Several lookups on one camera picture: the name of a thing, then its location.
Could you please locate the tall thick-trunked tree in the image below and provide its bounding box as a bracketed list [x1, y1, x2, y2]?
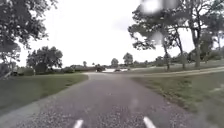
[173, 0, 224, 70]

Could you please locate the pale side path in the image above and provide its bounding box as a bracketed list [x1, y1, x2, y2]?
[132, 66, 224, 79]

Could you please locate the grass verge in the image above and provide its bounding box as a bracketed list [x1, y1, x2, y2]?
[129, 71, 224, 128]

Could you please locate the grass slope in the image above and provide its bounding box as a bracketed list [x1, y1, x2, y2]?
[126, 59, 224, 75]

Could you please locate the low dark hedge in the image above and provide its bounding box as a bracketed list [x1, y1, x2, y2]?
[61, 65, 106, 74]

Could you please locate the grass field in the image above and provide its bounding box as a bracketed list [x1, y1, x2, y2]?
[0, 72, 90, 116]

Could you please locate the grey gravelly asphalt road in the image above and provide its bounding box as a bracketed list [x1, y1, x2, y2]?
[0, 72, 216, 128]

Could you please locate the broad dark tree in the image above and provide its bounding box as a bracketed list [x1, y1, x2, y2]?
[26, 45, 64, 75]

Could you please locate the small round distant tree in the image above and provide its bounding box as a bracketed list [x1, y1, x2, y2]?
[122, 52, 134, 67]
[110, 57, 120, 69]

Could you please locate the large overhanging dark tree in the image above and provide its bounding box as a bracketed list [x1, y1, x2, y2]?
[0, 0, 59, 80]

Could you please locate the tall leaning tree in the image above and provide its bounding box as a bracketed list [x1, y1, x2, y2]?
[127, 3, 189, 72]

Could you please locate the robot's own part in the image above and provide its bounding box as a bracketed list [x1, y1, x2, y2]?
[72, 119, 85, 128]
[142, 116, 157, 128]

